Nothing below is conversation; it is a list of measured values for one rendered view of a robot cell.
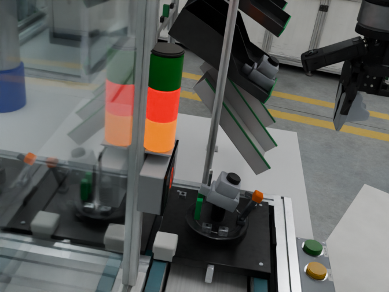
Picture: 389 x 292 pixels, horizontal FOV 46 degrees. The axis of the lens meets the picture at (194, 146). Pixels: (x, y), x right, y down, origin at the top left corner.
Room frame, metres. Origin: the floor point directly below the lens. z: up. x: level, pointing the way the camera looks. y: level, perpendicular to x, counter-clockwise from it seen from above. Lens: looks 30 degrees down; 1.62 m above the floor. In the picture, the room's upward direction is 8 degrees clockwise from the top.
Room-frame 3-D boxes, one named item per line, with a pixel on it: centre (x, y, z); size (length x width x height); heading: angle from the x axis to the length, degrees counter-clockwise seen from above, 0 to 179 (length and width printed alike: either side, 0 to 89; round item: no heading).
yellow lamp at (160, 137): (0.62, 0.06, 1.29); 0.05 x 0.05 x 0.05
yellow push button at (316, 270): (0.71, -0.28, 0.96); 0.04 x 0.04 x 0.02
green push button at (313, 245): (0.78, -0.29, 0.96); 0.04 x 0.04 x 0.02
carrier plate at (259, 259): (0.80, -0.07, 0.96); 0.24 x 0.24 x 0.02; 87
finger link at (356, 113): (0.83, -0.30, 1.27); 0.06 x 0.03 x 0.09; 87
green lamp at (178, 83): (0.62, 0.06, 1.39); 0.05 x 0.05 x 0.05
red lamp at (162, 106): (0.62, 0.06, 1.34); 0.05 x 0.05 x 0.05
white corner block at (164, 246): (0.71, 0.03, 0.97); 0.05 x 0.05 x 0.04; 87
